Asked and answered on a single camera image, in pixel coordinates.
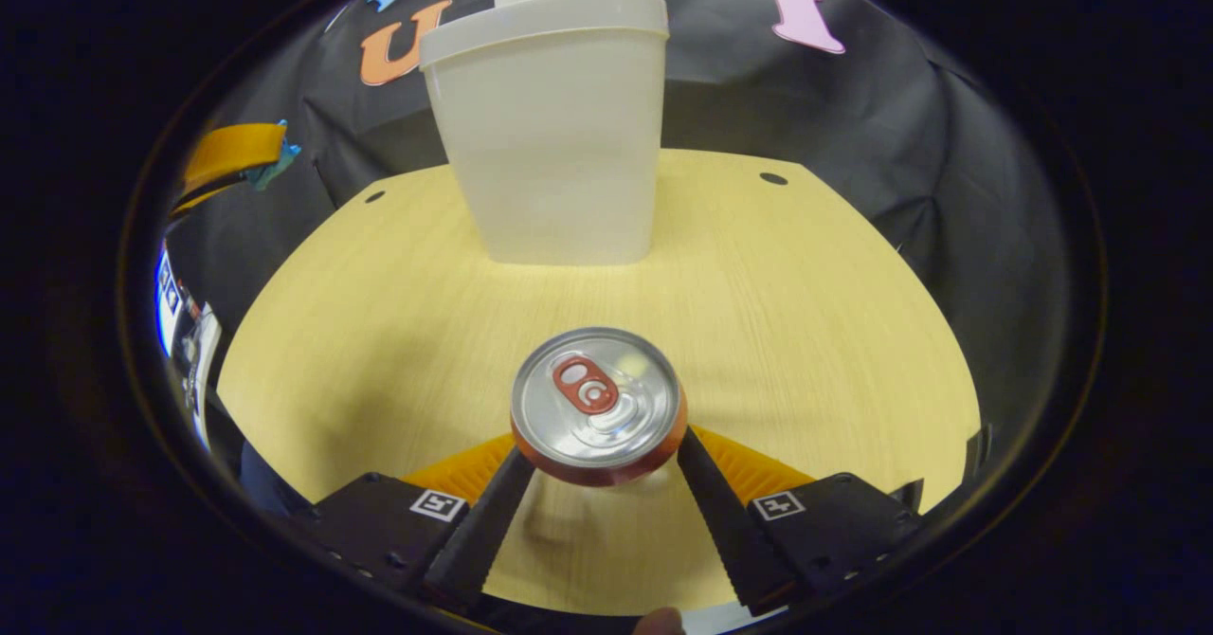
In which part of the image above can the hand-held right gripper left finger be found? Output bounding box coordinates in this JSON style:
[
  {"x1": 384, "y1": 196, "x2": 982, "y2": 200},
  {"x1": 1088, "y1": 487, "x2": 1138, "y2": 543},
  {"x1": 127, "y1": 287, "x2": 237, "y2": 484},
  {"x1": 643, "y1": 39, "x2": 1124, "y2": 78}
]
[{"x1": 289, "y1": 433, "x2": 539, "y2": 612}]

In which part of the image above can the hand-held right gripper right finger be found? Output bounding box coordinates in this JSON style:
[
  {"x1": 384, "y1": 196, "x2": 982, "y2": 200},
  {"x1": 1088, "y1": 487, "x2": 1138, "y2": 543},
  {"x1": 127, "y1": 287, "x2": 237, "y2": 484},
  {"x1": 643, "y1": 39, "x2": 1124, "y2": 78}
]
[{"x1": 675, "y1": 425, "x2": 925, "y2": 617}]

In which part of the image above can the blue paper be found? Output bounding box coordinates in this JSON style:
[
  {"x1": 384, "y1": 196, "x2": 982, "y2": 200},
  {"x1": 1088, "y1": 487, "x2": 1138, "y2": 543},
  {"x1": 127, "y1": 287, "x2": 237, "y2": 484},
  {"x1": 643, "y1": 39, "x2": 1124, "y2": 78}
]
[{"x1": 242, "y1": 121, "x2": 302, "y2": 191}]

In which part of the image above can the red pop can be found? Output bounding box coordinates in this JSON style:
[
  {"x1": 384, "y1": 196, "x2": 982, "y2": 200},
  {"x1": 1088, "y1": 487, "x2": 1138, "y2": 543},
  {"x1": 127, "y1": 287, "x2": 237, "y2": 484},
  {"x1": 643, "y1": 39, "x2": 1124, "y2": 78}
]
[{"x1": 510, "y1": 327, "x2": 690, "y2": 489}]

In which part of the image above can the white desktop garbage bin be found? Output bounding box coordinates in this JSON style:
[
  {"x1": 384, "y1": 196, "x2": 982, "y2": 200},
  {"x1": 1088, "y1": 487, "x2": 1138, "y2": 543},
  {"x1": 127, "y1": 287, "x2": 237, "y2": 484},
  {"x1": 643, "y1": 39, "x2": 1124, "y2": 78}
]
[{"x1": 419, "y1": 0, "x2": 670, "y2": 266}]

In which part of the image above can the wooden desktop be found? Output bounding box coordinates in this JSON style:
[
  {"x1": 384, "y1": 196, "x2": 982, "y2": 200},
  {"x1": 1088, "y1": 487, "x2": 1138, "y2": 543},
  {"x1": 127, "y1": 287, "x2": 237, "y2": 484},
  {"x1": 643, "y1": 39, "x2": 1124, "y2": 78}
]
[{"x1": 216, "y1": 149, "x2": 982, "y2": 617}]

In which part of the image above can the black backdrop cloth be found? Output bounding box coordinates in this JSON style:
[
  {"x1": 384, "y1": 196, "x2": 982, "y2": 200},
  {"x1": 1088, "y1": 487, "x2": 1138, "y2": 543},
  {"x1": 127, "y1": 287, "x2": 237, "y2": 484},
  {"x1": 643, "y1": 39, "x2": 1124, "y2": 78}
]
[{"x1": 166, "y1": 0, "x2": 1072, "y2": 446}]

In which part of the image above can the colourful wall poster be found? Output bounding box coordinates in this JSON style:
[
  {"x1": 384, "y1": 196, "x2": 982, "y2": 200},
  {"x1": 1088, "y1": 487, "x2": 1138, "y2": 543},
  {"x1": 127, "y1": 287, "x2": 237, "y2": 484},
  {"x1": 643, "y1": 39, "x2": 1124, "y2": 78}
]
[{"x1": 154, "y1": 246, "x2": 188, "y2": 361}]

